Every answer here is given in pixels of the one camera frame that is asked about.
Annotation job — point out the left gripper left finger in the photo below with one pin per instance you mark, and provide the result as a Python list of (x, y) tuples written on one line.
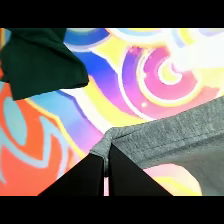
[(83, 180)]

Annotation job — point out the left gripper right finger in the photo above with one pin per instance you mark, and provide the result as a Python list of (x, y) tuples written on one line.
[(128, 176)]

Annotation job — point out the dark green garment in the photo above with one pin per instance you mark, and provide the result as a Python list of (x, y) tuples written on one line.
[(40, 63)]

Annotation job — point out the grey garment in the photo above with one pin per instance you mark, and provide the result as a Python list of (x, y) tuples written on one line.
[(173, 140)]

